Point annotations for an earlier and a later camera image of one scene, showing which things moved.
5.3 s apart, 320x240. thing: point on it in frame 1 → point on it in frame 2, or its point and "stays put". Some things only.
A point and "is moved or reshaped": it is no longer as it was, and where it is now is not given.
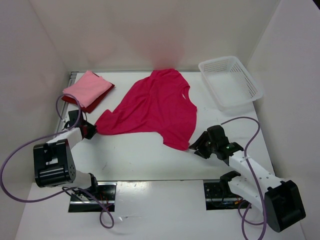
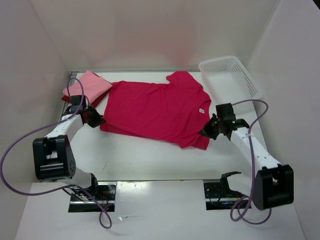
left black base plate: (105, 198) stays put
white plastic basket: (230, 87) stays put
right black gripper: (204, 145) → (212, 127)
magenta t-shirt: (158, 102) is moved or reshaped
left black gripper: (89, 130) → (92, 118)
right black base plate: (218, 196) stays put
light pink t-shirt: (88, 88) stays put
